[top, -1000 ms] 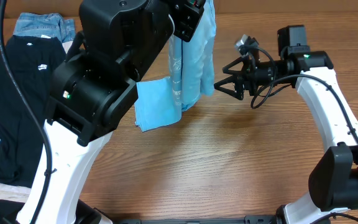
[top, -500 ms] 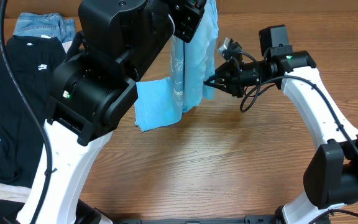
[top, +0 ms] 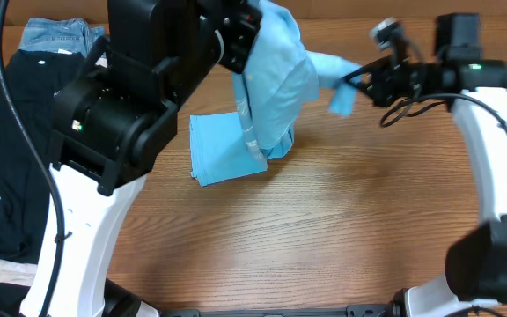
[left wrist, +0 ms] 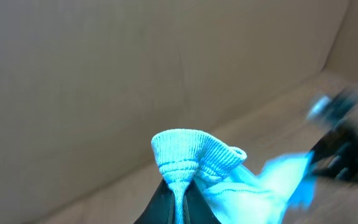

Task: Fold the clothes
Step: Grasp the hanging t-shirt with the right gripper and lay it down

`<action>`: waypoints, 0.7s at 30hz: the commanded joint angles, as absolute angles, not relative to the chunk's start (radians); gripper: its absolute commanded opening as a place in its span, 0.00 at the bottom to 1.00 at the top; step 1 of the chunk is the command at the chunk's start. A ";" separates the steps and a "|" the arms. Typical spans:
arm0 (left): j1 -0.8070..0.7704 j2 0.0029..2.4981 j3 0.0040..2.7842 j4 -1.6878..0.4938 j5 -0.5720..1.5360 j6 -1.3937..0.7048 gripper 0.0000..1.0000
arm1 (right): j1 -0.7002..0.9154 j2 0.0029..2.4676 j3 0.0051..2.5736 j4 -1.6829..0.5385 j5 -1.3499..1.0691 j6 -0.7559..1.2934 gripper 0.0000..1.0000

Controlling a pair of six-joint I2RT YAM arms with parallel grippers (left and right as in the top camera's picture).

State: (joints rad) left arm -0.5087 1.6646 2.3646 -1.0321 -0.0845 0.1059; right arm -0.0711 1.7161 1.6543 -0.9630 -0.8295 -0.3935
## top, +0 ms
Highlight black t-shirt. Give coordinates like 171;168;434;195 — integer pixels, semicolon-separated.
0;50;85;264

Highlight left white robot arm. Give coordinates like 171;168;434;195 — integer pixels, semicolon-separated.
19;0;261;317

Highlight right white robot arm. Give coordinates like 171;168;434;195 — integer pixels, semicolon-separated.
345;13;507;316

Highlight blue denim jeans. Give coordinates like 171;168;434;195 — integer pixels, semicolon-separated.
18;18;106;57

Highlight light blue printed t-shirt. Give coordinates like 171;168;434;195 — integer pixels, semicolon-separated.
189;0;360;187

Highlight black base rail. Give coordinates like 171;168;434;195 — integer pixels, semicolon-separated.
160;304;393;317

